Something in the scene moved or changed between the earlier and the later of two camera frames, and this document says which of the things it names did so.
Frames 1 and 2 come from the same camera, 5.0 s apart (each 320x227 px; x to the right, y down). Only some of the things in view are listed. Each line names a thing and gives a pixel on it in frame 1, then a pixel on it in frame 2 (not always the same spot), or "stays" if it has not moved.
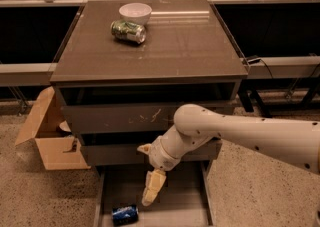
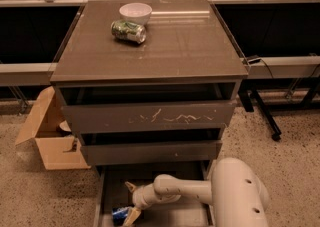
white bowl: [135, 12] stays
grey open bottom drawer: [184, 199] stays
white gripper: [159, 156] to [139, 197]
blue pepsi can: [125, 215] stays
